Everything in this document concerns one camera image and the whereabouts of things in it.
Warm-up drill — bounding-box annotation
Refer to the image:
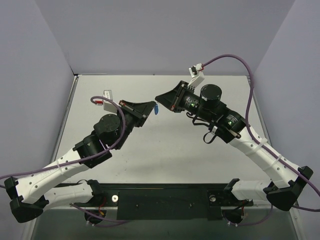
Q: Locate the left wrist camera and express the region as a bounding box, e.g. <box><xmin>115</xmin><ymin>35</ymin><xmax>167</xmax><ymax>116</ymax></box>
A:
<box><xmin>102</xmin><ymin>90</ymin><xmax>118</xmax><ymax>114</ymax></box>

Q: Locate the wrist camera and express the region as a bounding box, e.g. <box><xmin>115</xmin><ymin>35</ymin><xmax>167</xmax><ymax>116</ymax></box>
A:
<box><xmin>102</xmin><ymin>90</ymin><xmax>118</xmax><ymax>114</ymax></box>
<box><xmin>187</xmin><ymin>63</ymin><xmax>205</xmax><ymax>90</ymax></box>

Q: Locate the purple cable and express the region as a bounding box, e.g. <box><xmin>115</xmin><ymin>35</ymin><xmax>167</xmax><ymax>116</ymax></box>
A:
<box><xmin>202</xmin><ymin>54</ymin><xmax>320</xmax><ymax>213</ymax></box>
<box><xmin>0</xmin><ymin>96</ymin><xmax>127</xmax><ymax>190</ymax></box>

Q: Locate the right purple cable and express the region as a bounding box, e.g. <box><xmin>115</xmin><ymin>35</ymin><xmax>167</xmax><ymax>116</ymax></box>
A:
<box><xmin>202</xmin><ymin>54</ymin><xmax>320</xmax><ymax>213</ymax></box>

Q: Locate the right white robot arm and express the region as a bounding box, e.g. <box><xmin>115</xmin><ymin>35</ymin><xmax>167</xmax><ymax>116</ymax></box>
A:
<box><xmin>155</xmin><ymin>81</ymin><xmax>313</xmax><ymax>211</ymax></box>

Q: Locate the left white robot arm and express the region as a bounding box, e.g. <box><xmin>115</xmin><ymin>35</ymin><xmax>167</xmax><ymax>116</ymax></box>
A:
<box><xmin>2</xmin><ymin>100</ymin><xmax>156</xmax><ymax>223</ymax></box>

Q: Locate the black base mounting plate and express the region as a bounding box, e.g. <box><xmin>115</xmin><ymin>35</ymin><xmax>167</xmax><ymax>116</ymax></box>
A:
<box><xmin>78</xmin><ymin>183</ymin><xmax>253</xmax><ymax>221</ymax></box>

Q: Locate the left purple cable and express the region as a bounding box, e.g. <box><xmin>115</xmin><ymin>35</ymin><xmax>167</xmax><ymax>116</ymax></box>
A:
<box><xmin>0</xmin><ymin>96</ymin><xmax>127</xmax><ymax>190</ymax></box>

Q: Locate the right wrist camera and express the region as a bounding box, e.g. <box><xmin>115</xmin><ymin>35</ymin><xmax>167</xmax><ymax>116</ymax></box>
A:
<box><xmin>187</xmin><ymin>63</ymin><xmax>205</xmax><ymax>90</ymax></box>

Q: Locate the blue key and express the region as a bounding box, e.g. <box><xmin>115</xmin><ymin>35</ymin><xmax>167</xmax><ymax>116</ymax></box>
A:
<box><xmin>154</xmin><ymin>103</ymin><xmax>159</xmax><ymax>115</ymax></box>

